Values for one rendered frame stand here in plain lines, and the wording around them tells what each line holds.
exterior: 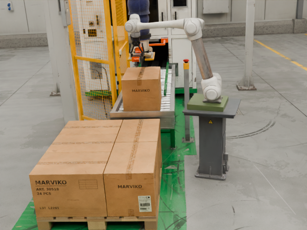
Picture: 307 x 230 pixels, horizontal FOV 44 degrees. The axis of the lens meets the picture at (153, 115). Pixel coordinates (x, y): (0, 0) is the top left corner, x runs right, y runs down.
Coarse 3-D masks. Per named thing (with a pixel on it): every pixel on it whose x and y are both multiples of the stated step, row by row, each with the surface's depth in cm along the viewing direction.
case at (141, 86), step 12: (132, 72) 439; (144, 72) 436; (156, 72) 433; (132, 84) 408; (144, 84) 407; (156, 84) 407; (132, 96) 413; (144, 96) 412; (156, 96) 411; (132, 108) 417; (144, 108) 417; (156, 108) 416
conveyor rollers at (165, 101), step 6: (162, 72) 601; (168, 72) 600; (162, 78) 567; (168, 78) 566; (162, 84) 534; (168, 84) 533; (162, 90) 508; (168, 90) 507; (162, 96) 483; (168, 96) 482; (162, 102) 458; (168, 102) 457; (120, 108) 444; (162, 108) 440; (168, 108) 440
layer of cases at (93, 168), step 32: (64, 128) 393; (96, 128) 389; (128, 128) 385; (64, 160) 323; (96, 160) 320; (128, 160) 318; (160, 160) 398; (32, 192) 308; (64, 192) 306; (96, 192) 304; (128, 192) 303
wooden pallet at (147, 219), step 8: (160, 168) 411; (160, 176) 395; (160, 184) 383; (136, 216) 313; (144, 216) 310; (152, 216) 309; (40, 224) 318; (48, 224) 317; (88, 224) 315; (96, 224) 315; (104, 224) 314; (144, 224) 312; (152, 224) 311
